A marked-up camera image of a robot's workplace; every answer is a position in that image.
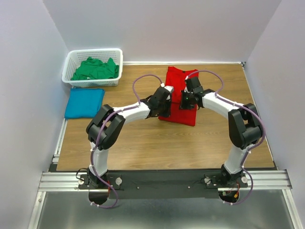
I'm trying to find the red t shirt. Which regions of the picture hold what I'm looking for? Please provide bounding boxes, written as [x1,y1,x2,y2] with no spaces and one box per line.
[158,66,197,126]

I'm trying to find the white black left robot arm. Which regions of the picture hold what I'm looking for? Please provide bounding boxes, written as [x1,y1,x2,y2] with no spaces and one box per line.
[86,84,174,188]

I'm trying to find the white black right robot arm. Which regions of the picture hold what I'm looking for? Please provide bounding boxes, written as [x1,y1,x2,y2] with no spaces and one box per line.
[180,77,264,187]

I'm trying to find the blue folded t shirt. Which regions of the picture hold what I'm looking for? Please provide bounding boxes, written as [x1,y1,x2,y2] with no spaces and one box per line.
[64,88,105,119]

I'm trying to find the green crumpled t shirt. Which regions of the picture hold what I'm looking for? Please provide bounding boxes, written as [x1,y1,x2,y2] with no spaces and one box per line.
[71,57,119,81]

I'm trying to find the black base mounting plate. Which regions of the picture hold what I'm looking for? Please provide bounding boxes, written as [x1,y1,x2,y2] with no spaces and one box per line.
[76,169,248,204]

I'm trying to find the white plastic laundry basket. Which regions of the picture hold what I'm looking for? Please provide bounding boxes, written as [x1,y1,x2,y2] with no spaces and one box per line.
[61,48,123,87]

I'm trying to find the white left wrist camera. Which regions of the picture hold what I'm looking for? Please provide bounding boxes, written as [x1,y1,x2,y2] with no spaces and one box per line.
[164,85,174,100]

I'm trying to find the white table edge rail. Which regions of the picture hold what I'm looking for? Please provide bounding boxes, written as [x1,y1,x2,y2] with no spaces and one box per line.
[123,61,246,66]

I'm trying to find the aluminium frame rail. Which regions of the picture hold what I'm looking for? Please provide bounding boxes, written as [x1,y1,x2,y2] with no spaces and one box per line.
[38,170,292,192]

